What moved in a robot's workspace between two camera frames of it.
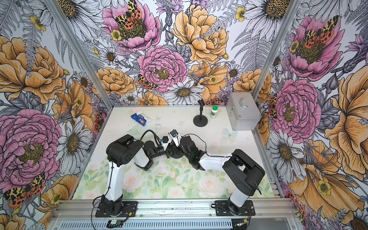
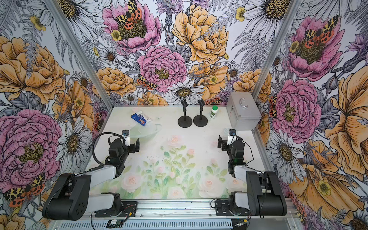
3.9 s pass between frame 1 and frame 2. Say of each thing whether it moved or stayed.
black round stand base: stayed
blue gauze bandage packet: stayed
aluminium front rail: stayed
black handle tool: moved
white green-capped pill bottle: stayed
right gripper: moved
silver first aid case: stayed
